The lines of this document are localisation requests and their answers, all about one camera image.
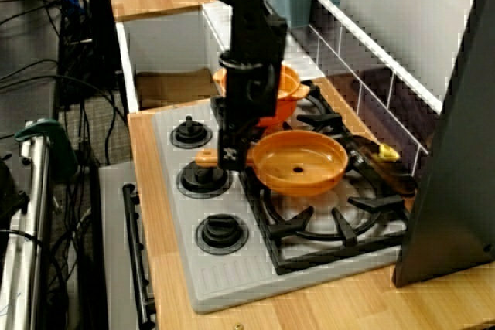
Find green clamp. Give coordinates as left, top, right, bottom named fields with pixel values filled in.
left=14, top=117, right=80, bottom=182

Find glass lid with yellow knob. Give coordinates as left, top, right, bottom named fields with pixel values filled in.
left=346, top=134, right=421, bottom=196

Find black computer tower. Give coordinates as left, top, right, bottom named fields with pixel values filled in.
left=84, top=0, right=121, bottom=90

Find grey toy stove top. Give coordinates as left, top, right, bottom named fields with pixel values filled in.
left=150, top=101, right=411, bottom=315

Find wooden countertop board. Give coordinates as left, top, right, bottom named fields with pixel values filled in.
left=127, top=77, right=495, bottom=330

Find black side panel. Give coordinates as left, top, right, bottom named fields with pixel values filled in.
left=392, top=0, right=495, bottom=288

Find dark tile backsplash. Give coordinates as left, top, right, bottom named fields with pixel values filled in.
left=309, top=0, right=444, bottom=176

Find grey toy oven cabinet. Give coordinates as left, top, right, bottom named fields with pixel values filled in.
left=98, top=162, right=155, bottom=330

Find black equipment box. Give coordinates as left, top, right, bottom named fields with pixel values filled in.
left=0, top=155, right=30, bottom=230

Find black oven door handle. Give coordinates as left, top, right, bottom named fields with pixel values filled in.
left=121, top=183, right=155, bottom=327

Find orange plastic toy pot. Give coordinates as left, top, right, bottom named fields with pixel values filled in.
left=212, top=65, right=311, bottom=128

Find aluminium frame rail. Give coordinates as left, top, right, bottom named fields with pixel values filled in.
left=0, top=121, right=53, bottom=330

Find black cable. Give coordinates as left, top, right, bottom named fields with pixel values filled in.
left=0, top=57, right=60, bottom=84
left=0, top=73, right=131, bottom=127

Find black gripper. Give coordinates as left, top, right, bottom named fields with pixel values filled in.
left=218, top=49, right=282, bottom=171

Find black stove knob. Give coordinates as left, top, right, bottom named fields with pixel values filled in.
left=194, top=213, right=251, bottom=257
left=169, top=115, right=213, bottom=150
left=176, top=159, right=235, bottom=200

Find black burner grate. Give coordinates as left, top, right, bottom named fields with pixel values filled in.
left=210, top=80, right=411, bottom=277

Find orange plastic toy frying pan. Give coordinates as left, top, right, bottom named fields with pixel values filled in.
left=195, top=130, right=350, bottom=198

